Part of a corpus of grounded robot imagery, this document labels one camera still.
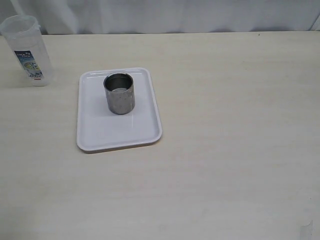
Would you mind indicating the stainless steel cup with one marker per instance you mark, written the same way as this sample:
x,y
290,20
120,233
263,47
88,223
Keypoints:
x,y
120,94

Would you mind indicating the clear plastic water bottle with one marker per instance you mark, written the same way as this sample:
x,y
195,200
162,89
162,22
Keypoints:
x,y
24,37

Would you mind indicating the white rectangular plastic tray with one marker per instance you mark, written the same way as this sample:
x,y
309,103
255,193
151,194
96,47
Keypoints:
x,y
98,129

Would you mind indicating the white backdrop curtain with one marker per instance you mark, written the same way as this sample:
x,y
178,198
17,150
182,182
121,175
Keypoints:
x,y
66,17

